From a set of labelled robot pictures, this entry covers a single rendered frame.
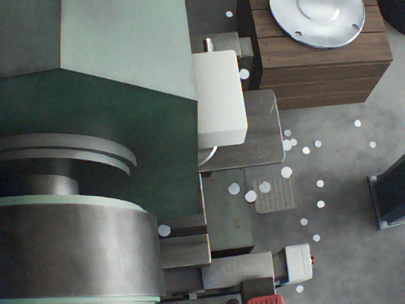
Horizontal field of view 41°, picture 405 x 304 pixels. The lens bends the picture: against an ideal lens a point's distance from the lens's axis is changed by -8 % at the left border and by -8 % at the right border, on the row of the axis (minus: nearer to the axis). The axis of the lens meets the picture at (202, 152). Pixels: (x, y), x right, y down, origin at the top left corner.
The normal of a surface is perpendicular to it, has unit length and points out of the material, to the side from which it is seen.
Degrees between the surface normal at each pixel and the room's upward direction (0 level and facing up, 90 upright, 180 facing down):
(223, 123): 0
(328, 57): 0
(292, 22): 0
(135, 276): 56
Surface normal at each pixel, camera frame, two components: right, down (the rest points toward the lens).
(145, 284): 0.89, -0.23
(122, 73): 0.70, -0.29
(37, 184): 0.29, -0.31
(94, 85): 0.12, 0.95
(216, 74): 0.00, -0.29
